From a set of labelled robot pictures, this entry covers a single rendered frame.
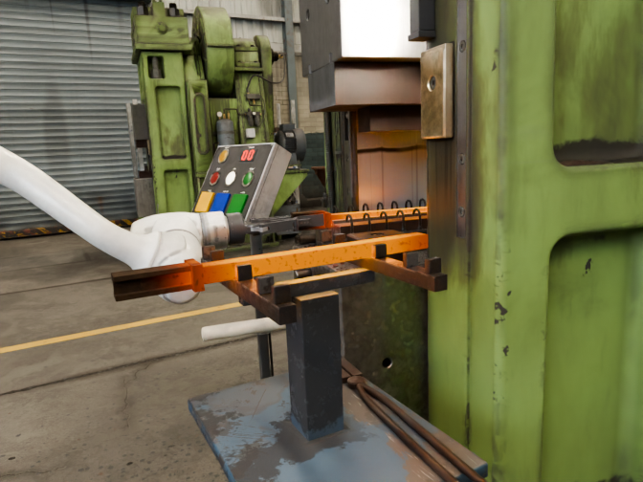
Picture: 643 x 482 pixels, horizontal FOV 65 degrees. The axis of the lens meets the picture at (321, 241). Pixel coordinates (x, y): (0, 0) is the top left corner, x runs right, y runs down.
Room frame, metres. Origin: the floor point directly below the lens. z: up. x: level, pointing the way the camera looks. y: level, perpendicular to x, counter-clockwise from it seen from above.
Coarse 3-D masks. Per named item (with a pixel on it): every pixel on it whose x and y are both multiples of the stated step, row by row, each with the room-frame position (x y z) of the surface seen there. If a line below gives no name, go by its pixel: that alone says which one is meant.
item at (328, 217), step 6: (318, 210) 1.26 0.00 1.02; (372, 210) 1.31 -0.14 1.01; (378, 210) 1.30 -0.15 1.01; (384, 210) 1.30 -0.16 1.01; (390, 210) 1.30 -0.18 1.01; (396, 210) 1.30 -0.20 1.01; (408, 210) 1.31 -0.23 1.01; (420, 210) 1.32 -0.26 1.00; (426, 210) 1.33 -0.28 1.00; (294, 216) 1.23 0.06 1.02; (324, 216) 1.24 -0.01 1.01; (330, 216) 1.24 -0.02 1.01; (336, 216) 1.25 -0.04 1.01; (342, 216) 1.26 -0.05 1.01; (354, 216) 1.27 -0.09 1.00; (360, 216) 1.27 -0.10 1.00; (366, 216) 1.28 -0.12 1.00; (324, 222) 1.24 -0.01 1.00; (330, 222) 1.24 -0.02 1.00; (306, 228) 1.23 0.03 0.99; (312, 228) 1.23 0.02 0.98; (318, 228) 1.24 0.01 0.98; (324, 228) 1.24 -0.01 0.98
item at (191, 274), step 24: (360, 240) 0.76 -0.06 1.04; (384, 240) 0.75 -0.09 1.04; (408, 240) 0.77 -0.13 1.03; (192, 264) 0.62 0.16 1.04; (216, 264) 0.64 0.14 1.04; (240, 264) 0.65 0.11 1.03; (264, 264) 0.66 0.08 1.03; (288, 264) 0.68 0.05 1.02; (312, 264) 0.69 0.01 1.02; (120, 288) 0.59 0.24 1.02; (144, 288) 0.60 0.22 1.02; (168, 288) 0.61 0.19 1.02; (192, 288) 0.62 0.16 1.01
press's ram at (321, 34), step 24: (312, 0) 1.32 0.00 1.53; (336, 0) 1.16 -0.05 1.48; (360, 0) 1.16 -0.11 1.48; (384, 0) 1.17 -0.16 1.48; (408, 0) 1.19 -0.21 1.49; (312, 24) 1.32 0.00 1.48; (336, 24) 1.17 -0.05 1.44; (360, 24) 1.15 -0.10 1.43; (384, 24) 1.17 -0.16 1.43; (408, 24) 1.19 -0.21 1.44; (312, 48) 1.33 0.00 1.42; (336, 48) 1.17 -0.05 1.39; (360, 48) 1.15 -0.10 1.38; (384, 48) 1.17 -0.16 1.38; (408, 48) 1.19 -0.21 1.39; (312, 72) 1.34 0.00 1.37
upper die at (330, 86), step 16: (336, 64) 1.19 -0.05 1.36; (352, 64) 1.20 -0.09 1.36; (368, 64) 1.21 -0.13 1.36; (384, 64) 1.23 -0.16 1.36; (400, 64) 1.24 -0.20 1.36; (416, 64) 1.25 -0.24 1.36; (320, 80) 1.29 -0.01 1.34; (336, 80) 1.19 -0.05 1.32; (352, 80) 1.20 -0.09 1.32; (368, 80) 1.21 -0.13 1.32; (384, 80) 1.23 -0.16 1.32; (400, 80) 1.24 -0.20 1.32; (416, 80) 1.25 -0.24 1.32; (320, 96) 1.29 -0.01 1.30; (336, 96) 1.19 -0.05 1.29; (352, 96) 1.20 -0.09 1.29; (368, 96) 1.21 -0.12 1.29; (384, 96) 1.23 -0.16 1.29; (400, 96) 1.24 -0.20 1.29; (416, 96) 1.25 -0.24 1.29
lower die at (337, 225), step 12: (372, 216) 1.28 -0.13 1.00; (384, 216) 1.28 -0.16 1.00; (408, 216) 1.30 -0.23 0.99; (336, 228) 1.21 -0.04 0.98; (348, 228) 1.19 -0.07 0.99; (360, 228) 1.20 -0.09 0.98; (372, 228) 1.21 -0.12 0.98; (384, 228) 1.22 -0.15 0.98; (396, 228) 1.23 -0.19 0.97; (408, 228) 1.24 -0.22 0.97
